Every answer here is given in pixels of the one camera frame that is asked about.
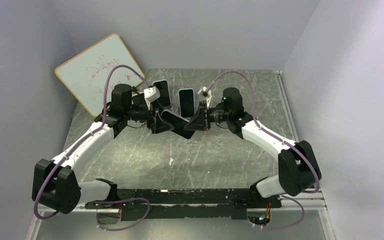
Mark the white case phone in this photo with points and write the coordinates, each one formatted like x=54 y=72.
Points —
x=177 y=123

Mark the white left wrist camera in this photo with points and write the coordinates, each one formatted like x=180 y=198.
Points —
x=151 y=94

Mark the lavender case phone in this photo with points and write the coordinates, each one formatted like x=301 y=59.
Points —
x=164 y=101

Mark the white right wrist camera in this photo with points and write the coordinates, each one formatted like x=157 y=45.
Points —
x=205 y=92

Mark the blue case phone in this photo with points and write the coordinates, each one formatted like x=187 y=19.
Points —
x=186 y=102

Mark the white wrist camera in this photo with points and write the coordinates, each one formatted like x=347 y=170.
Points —
x=205 y=92
x=151 y=94

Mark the whiteboard with wooden frame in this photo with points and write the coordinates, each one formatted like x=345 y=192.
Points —
x=86 y=73

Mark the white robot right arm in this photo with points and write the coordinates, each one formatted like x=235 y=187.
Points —
x=297 y=165

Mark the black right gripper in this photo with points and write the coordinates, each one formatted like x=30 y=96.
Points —
x=197 y=123

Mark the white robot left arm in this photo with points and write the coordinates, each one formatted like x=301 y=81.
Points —
x=55 y=184

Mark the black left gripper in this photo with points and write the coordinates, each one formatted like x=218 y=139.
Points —
x=160 y=125

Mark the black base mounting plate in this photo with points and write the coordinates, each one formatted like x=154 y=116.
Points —
x=233 y=203

